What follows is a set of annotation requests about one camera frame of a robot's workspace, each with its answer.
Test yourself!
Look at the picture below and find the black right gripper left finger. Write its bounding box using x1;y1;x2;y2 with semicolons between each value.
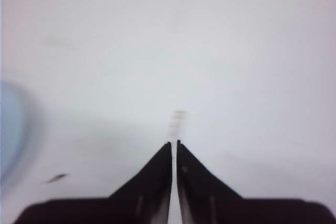
15;143;172;223

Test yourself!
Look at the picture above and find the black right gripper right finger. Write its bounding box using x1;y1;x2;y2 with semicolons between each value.
176;142;335;223

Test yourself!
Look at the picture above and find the light blue round plate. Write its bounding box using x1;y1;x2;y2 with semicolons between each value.
1;81;29;183

